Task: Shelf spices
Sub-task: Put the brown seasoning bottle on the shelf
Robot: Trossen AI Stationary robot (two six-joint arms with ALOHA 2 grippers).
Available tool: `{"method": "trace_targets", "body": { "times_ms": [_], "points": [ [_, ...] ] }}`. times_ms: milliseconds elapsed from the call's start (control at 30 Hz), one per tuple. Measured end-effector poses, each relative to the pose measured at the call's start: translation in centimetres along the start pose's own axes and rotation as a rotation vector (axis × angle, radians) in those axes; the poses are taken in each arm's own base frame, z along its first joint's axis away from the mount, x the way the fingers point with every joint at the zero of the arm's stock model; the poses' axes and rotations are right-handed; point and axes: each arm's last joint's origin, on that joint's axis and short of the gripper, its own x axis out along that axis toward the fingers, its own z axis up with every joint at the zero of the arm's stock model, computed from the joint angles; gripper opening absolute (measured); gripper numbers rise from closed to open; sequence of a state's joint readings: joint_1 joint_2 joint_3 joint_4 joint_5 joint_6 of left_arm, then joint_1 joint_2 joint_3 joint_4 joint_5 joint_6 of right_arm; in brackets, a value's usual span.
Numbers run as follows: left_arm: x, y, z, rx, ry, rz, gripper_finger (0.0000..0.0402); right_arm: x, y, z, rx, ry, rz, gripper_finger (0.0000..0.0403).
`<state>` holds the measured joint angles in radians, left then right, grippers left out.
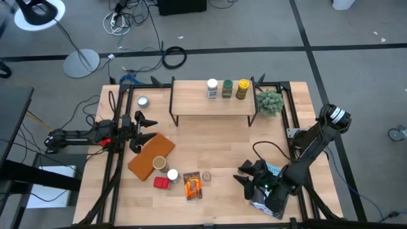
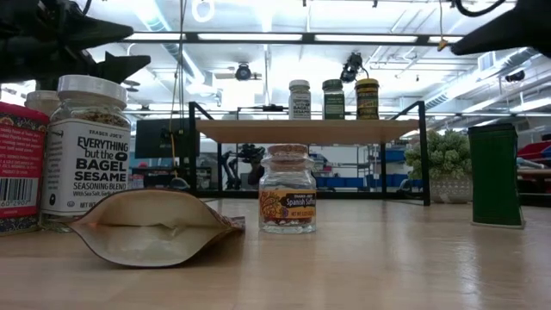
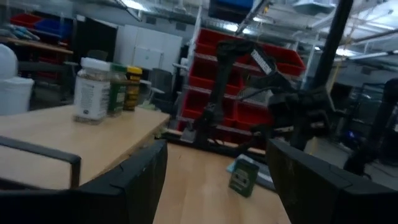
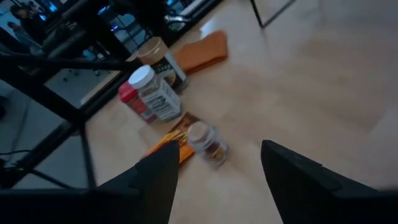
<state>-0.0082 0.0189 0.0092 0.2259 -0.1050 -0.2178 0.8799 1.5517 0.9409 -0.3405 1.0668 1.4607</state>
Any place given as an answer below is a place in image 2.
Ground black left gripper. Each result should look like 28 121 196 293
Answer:
0 0 152 85

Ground white-lid bagel seasoning jar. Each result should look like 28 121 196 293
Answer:
40 74 133 219
288 79 312 121

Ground dark green pepper tin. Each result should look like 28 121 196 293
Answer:
467 123 526 230

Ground red paprika tin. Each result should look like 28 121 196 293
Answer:
0 101 51 236

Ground orange brown spice pouch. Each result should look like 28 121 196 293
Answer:
68 188 246 269

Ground small cork-top saffron jar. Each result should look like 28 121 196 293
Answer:
257 144 319 235

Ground wooden shelf with black legs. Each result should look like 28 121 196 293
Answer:
188 101 431 207

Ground black monitor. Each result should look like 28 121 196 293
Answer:
134 118 201 159

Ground green potted plant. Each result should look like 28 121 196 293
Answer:
404 128 474 204

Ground yellow-lid spice jar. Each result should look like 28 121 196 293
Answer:
354 77 381 121

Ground black overhead crossbar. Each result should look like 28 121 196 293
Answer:
124 31 466 47

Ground green-lid spice jar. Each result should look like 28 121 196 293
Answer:
321 78 345 121

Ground blue storage bins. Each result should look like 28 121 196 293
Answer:
316 148 421 189

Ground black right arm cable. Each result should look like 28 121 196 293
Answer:
454 0 508 18

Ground white ring light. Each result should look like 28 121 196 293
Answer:
190 0 216 23

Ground black ceiling camera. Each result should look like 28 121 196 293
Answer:
234 62 254 82
339 51 366 84

